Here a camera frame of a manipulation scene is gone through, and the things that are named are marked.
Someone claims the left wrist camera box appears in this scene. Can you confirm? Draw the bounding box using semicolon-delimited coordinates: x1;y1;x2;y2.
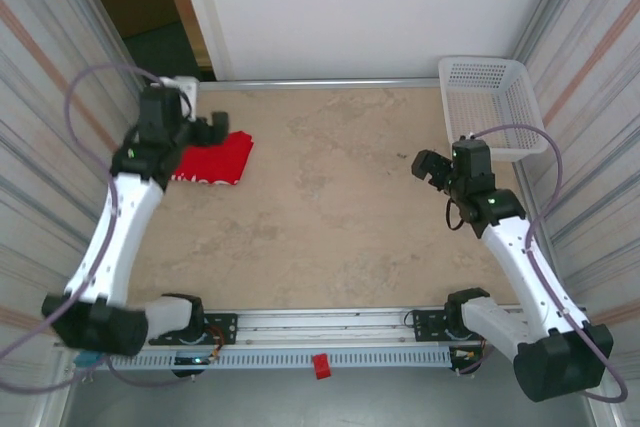
158;75;200;121

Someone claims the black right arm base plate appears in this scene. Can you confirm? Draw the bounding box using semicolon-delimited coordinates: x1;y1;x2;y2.
410;310;481;344

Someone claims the red t-shirt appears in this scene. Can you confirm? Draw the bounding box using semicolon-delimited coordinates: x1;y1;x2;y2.
169;130;255;188

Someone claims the aluminium mounting rail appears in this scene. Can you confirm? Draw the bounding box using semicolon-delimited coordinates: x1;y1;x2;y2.
59;309;521;348

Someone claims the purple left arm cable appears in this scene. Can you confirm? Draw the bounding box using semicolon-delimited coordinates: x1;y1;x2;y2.
0;64;196;393

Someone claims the red plastic block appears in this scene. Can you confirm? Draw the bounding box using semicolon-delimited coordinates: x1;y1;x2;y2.
312;353;334;381

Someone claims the white perforated plastic basket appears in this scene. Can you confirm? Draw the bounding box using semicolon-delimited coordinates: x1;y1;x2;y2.
438;55;549;163

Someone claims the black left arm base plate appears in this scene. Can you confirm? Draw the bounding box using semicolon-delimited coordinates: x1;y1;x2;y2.
148;313;239;347

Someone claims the white slotted cable duct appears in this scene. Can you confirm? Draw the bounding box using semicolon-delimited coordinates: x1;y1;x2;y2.
99;346;454;371

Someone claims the door frame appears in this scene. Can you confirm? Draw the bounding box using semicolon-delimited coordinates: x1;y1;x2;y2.
153;0;235;82

